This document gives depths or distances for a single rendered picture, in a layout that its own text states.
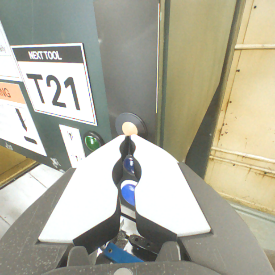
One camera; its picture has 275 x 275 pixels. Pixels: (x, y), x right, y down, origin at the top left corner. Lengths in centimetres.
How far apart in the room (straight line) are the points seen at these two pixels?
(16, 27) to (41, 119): 10
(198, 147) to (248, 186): 70
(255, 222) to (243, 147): 60
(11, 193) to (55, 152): 139
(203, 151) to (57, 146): 80
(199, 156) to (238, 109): 41
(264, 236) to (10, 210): 180
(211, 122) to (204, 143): 13
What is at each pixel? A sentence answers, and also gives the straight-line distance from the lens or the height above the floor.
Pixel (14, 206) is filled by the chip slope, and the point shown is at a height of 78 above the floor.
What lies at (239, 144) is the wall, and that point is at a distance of 131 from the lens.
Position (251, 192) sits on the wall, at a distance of 157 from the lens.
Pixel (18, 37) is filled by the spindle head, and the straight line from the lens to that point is 22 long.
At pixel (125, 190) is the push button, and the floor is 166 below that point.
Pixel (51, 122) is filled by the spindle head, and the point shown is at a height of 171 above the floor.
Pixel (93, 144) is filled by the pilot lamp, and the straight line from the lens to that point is 17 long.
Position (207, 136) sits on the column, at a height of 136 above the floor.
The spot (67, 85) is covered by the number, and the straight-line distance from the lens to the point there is 17.
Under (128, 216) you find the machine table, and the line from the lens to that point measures 109.
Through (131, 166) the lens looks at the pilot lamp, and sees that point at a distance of 16.
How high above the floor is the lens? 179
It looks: 31 degrees down
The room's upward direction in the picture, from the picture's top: 3 degrees counter-clockwise
